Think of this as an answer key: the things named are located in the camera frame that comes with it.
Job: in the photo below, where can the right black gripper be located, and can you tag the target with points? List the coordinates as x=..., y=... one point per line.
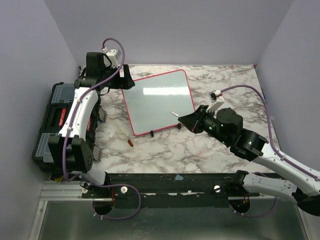
x=193, y=120

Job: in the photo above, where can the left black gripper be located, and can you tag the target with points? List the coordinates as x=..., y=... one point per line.
x=126, y=82

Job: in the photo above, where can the white marker pen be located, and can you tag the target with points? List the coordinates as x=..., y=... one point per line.
x=175, y=114

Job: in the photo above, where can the pink framed whiteboard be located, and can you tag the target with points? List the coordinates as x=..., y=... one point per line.
x=150, y=104

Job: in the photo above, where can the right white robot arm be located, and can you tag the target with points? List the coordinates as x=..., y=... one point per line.
x=299, y=184

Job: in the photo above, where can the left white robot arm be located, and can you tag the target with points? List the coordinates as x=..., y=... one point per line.
x=73, y=148

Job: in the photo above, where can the black plastic toolbox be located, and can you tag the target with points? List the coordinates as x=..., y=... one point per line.
x=55, y=116

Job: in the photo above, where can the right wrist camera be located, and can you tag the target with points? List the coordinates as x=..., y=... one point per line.
x=217, y=100

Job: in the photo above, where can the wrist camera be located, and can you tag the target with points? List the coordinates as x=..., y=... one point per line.
x=217, y=100
x=113, y=58

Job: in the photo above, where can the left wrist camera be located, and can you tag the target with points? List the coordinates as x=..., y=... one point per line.
x=113, y=58

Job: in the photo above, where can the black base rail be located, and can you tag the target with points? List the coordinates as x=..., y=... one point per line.
x=171, y=190

